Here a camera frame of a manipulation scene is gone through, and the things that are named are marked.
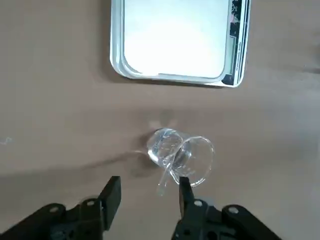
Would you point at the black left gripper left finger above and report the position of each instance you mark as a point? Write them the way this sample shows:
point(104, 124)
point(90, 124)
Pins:
point(82, 220)

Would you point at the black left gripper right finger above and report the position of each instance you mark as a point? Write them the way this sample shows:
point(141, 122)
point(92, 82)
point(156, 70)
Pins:
point(200, 220)

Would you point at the clear glass stirring rod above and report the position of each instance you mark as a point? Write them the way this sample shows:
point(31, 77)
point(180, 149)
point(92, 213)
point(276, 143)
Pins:
point(163, 182)

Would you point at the small clear glass beaker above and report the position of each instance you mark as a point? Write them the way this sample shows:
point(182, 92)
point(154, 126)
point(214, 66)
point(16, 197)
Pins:
point(162, 147)

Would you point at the silver digital balance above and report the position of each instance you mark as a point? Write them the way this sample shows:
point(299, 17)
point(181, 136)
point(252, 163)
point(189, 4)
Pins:
point(175, 37)

